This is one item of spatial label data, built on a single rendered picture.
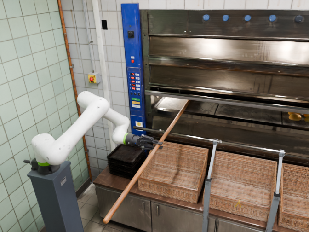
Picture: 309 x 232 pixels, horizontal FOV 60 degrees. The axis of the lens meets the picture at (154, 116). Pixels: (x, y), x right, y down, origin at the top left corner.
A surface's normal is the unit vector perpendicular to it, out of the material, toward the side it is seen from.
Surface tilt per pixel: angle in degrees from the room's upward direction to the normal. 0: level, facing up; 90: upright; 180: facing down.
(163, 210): 90
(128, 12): 90
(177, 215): 90
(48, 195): 90
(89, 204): 0
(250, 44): 70
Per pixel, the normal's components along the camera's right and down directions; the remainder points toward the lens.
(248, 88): -0.36, 0.10
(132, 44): -0.37, 0.43
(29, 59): 0.93, 0.14
